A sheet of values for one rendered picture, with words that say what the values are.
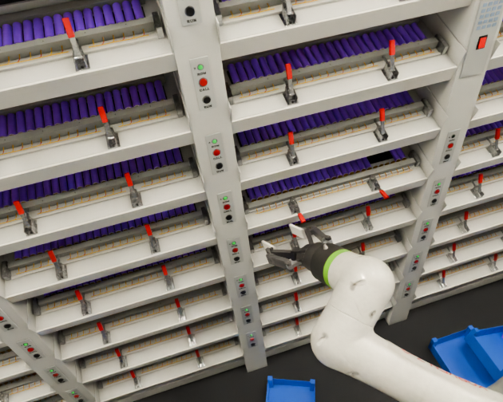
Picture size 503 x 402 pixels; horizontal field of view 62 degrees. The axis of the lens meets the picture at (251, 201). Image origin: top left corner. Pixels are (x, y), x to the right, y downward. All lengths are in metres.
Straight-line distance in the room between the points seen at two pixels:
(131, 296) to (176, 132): 0.63
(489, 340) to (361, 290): 1.40
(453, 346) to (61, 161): 1.80
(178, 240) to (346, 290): 0.59
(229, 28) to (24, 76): 0.42
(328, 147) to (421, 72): 0.30
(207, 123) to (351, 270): 0.46
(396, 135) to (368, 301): 0.58
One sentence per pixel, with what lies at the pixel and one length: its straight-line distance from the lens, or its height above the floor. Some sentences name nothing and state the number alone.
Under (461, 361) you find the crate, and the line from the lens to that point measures 2.17.
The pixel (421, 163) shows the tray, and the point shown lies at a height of 0.96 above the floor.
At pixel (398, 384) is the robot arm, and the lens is 0.90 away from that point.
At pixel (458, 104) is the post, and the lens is 1.33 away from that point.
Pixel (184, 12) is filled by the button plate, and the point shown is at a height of 1.58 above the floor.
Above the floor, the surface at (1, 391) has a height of 0.40.
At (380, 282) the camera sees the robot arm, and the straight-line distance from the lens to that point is 0.85.
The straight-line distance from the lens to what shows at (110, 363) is 1.79.
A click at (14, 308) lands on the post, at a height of 0.87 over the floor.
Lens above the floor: 1.87
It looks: 44 degrees down
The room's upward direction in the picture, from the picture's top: 7 degrees counter-clockwise
